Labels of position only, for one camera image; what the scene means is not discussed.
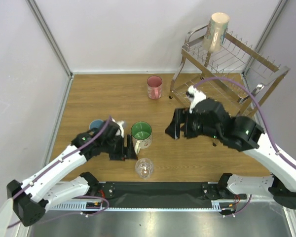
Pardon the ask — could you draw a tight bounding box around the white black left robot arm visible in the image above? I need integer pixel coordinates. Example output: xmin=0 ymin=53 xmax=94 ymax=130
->
xmin=6 ymin=118 xmax=138 ymax=227

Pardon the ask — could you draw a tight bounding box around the aluminium right corner post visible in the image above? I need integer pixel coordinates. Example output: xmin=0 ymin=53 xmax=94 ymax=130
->
xmin=255 ymin=0 xmax=290 ymax=53

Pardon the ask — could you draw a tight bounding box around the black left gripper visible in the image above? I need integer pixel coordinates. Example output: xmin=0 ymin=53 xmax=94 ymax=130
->
xmin=102 ymin=134 xmax=137 ymax=161

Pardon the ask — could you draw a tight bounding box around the clear glass cup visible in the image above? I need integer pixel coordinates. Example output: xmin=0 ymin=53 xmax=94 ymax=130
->
xmin=135 ymin=158 xmax=154 ymax=179

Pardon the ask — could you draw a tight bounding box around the cream patterned ceramic mug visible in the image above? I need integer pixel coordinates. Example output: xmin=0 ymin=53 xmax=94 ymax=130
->
xmin=203 ymin=12 xmax=230 ymax=53

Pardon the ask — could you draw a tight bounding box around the aluminium slotted rail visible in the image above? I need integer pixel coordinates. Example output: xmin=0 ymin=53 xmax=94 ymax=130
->
xmin=49 ymin=199 xmax=294 ymax=213

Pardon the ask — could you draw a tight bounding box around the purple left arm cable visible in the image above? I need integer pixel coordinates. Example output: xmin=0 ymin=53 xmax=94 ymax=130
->
xmin=7 ymin=115 xmax=113 ymax=228

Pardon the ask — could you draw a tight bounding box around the pink ceramic mug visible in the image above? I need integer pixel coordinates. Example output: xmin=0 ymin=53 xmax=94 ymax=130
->
xmin=147 ymin=76 xmax=163 ymax=100

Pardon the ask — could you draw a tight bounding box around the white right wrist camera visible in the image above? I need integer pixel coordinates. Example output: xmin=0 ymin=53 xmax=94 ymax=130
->
xmin=185 ymin=85 xmax=207 ymax=114

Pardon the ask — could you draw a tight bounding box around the aluminium corner post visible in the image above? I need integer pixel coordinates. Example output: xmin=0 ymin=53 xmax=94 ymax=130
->
xmin=25 ymin=0 xmax=73 ymax=79
xmin=255 ymin=0 xmax=290 ymax=53

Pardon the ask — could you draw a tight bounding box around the green interior white mug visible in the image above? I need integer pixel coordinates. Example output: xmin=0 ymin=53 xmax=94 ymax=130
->
xmin=131 ymin=121 xmax=152 ymax=154

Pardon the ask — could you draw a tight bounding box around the aluminium left corner post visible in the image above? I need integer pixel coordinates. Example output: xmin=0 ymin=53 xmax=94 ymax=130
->
xmin=25 ymin=0 xmax=73 ymax=79

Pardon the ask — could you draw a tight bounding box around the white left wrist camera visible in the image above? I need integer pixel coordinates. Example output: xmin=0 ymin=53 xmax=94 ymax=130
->
xmin=112 ymin=119 xmax=127 ymax=137

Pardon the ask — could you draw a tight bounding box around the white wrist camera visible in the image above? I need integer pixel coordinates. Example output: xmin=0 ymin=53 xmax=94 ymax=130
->
xmin=185 ymin=85 xmax=207 ymax=114
xmin=112 ymin=119 xmax=127 ymax=137

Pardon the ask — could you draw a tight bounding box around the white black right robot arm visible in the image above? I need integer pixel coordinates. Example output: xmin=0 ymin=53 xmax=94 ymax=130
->
xmin=165 ymin=98 xmax=296 ymax=210

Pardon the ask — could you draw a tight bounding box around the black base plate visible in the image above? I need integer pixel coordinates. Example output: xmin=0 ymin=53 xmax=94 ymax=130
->
xmin=97 ymin=182 xmax=235 ymax=204

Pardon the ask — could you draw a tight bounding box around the blue plastic cup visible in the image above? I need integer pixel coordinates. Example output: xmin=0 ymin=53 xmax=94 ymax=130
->
xmin=89 ymin=119 xmax=104 ymax=130

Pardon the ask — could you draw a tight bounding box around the white object bottom left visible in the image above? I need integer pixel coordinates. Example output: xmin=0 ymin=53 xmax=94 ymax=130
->
xmin=0 ymin=198 xmax=14 ymax=237

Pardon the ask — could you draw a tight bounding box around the steel wire dish rack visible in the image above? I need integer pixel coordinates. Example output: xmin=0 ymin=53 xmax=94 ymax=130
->
xmin=169 ymin=25 xmax=290 ymax=125

